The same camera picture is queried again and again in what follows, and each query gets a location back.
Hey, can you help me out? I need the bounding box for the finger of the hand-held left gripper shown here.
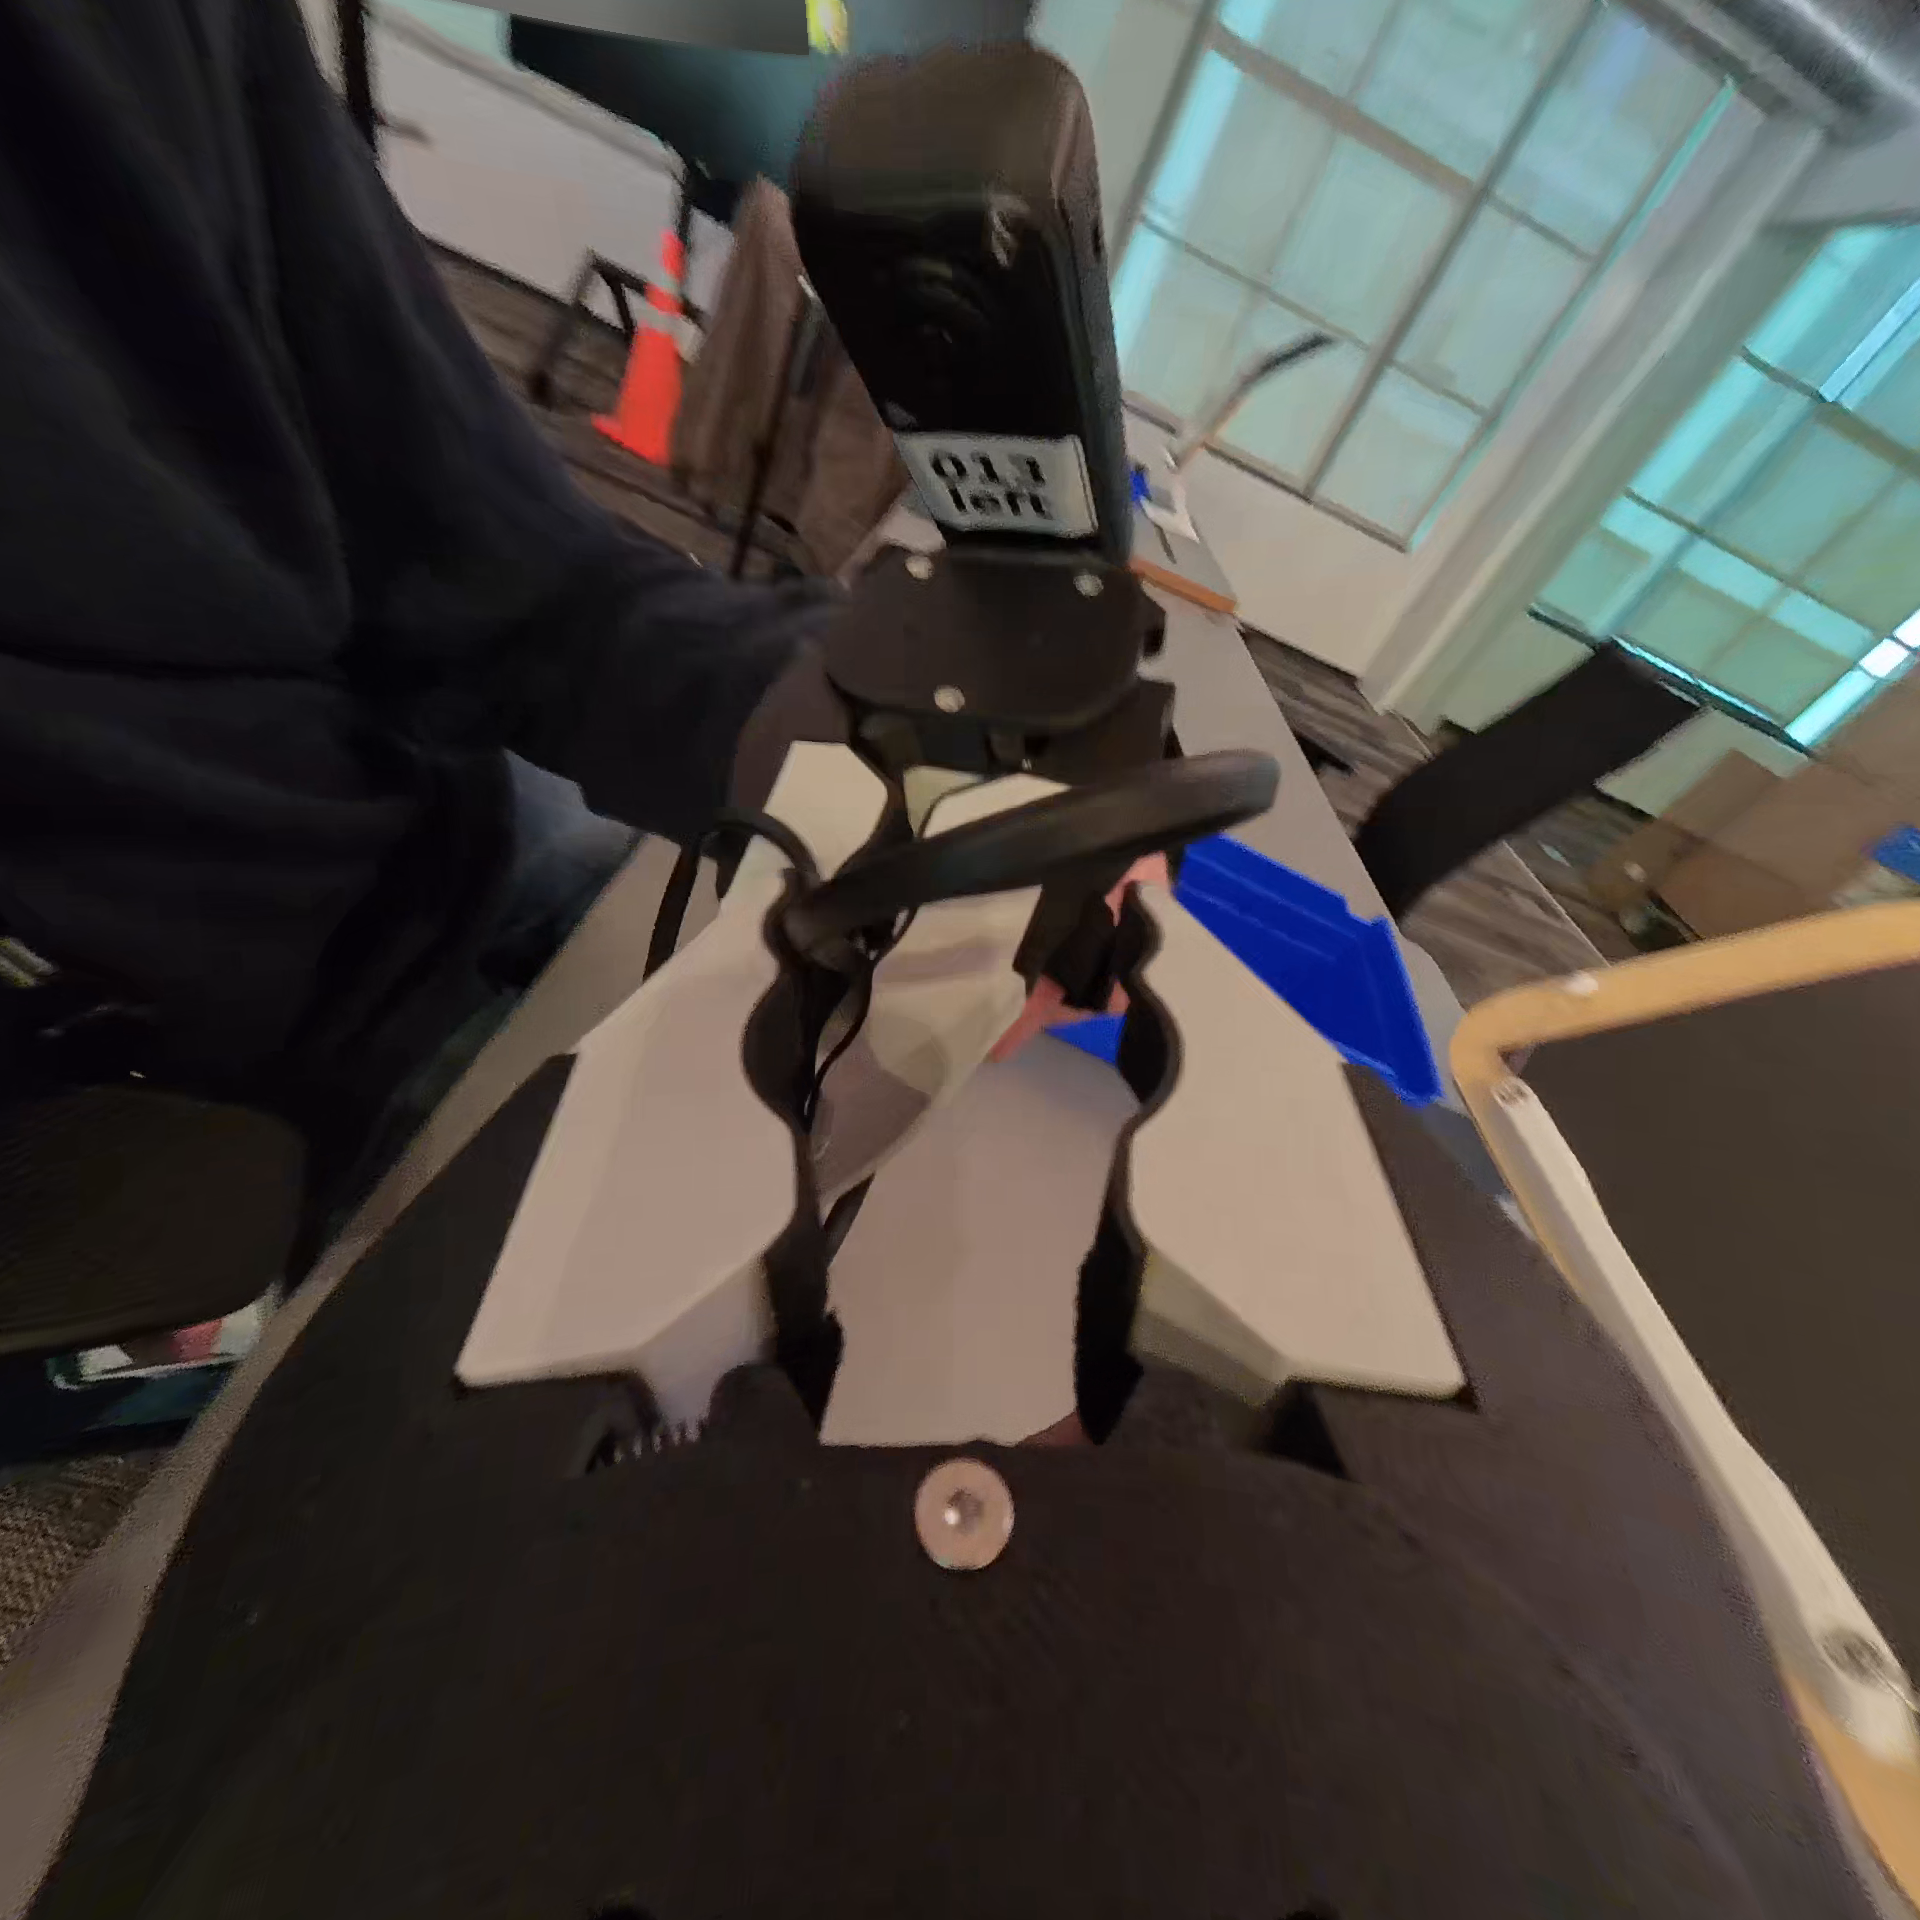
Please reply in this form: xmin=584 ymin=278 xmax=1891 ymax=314
xmin=805 ymin=877 xmax=1039 ymax=1202
xmin=765 ymin=744 xmax=907 ymax=903

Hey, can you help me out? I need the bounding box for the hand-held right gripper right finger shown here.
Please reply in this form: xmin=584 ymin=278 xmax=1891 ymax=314
xmin=1080 ymin=886 xmax=1472 ymax=1405

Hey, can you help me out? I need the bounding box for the black tv screen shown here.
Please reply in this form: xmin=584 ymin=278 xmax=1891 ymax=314
xmin=511 ymin=0 xmax=1037 ymax=188

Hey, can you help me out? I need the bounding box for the cardboard panel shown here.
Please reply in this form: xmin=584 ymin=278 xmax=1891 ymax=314
xmin=1636 ymin=677 xmax=1920 ymax=942

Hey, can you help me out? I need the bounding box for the large blue bin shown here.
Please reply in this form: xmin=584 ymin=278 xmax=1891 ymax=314
xmin=1052 ymin=835 xmax=1450 ymax=1107

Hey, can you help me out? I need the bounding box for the brown padded seat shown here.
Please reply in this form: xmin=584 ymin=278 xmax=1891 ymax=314
xmin=667 ymin=181 xmax=907 ymax=579

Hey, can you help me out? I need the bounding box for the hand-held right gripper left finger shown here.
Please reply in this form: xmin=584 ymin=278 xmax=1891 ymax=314
xmin=458 ymin=900 xmax=840 ymax=1396

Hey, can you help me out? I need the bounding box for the person's left forearm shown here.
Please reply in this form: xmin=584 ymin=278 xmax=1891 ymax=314
xmin=391 ymin=450 xmax=858 ymax=867

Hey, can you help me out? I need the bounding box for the black cable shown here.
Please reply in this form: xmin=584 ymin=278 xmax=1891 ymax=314
xmin=647 ymin=752 xmax=1287 ymax=1413

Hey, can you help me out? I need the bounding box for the black board with wooden rim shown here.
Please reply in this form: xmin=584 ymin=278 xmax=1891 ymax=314
xmin=1450 ymin=900 xmax=1920 ymax=1867

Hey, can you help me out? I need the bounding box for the pale tool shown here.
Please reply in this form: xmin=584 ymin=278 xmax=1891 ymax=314
xmin=1156 ymin=331 xmax=1340 ymax=548

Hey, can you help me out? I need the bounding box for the small wooden table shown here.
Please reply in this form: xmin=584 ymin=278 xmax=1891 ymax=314
xmin=1127 ymin=555 xmax=1240 ymax=623

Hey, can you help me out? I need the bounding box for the person's left hand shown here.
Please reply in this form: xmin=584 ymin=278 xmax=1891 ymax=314
xmin=992 ymin=854 xmax=1172 ymax=1068

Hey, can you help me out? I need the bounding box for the black mesh chair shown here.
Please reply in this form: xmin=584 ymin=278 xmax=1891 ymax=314
xmin=0 ymin=1075 xmax=319 ymax=1367

